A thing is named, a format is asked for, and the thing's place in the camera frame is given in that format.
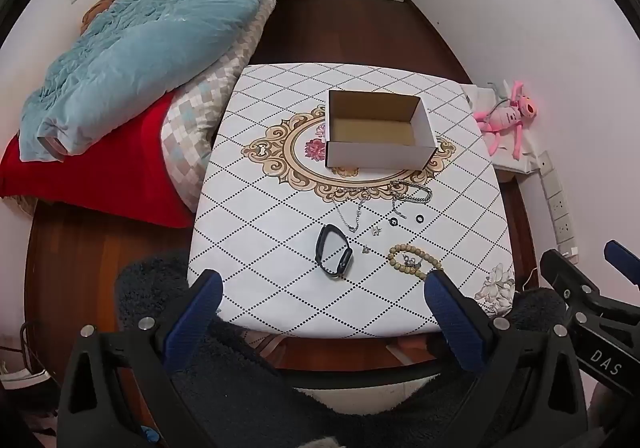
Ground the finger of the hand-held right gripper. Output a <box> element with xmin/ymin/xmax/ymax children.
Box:
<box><xmin>539</xmin><ymin>249</ymin><xmax>640</xmax><ymax>336</ymax></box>
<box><xmin>603</xmin><ymin>240</ymin><xmax>640</xmax><ymax>281</ymax></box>

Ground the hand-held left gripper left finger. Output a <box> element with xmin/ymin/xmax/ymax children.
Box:
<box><xmin>56</xmin><ymin>269</ymin><xmax>226</xmax><ymax>448</ymax></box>

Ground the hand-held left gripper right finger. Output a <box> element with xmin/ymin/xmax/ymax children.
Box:
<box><xmin>424</xmin><ymin>270</ymin><xmax>590</xmax><ymax>448</ymax></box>

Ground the wooden bead bracelet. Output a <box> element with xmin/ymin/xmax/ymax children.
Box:
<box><xmin>387</xmin><ymin>243</ymin><xmax>444</xmax><ymax>281</ymax></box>

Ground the chunky silver chain bracelet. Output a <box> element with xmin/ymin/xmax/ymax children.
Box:
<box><xmin>389</xmin><ymin>180</ymin><xmax>434</xmax><ymax>216</ymax></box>

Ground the black smart band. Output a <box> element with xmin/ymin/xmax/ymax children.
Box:
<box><xmin>315</xmin><ymin>224</ymin><xmax>352</xmax><ymax>280</ymax></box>

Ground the thin silver necklace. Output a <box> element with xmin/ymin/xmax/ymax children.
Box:
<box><xmin>330</xmin><ymin>187</ymin><xmax>372</xmax><ymax>233</ymax></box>

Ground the cardboard box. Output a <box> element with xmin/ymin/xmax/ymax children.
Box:
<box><xmin>326</xmin><ymin>89</ymin><xmax>439</xmax><ymax>169</ymax></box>

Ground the white charger plug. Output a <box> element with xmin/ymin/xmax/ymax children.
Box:
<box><xmin>556</xmin><ymin>238</ymin><xmax>579</xmax><ymax>265</ymax></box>

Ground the dark fleece clothing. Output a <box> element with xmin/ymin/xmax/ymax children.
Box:
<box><xmin>115</xmin><ymin>253</ymin><xmax>640</xmax><ymax>448</ymax></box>

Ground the diamond patterned tablecloth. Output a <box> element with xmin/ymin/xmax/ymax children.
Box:
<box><xmin>187</xmin><ymin>62</ymin><xmax>516</xmax><ymax>340</ymax></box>

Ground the red blanket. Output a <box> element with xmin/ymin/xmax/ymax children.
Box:
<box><xmin>0</xmin><ymin>92</ymin><xmax>196</xmax><ymax>229</ymax></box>

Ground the pink plush toy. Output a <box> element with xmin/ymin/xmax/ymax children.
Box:
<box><xmin>474</xmin><ymin>80</ymin><xmax>541</xmax><ymax>159</ymax></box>

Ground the light blue quilt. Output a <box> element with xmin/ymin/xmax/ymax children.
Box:
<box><xmin>20</xmin><ymin>0</ymin><xmax>311</xmax><ymax>163</ymax></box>

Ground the brown soft item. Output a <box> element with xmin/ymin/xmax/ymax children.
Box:
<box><xmin>80</xmin><ymin>0</ymin><xmax>117</xmax><ymax>36</ymax></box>

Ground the white wall socket strip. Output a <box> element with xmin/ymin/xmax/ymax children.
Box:
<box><xmin>537</xmin><ymin>150</ymin><xmax>578</xmax><ymax>249</ymax></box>

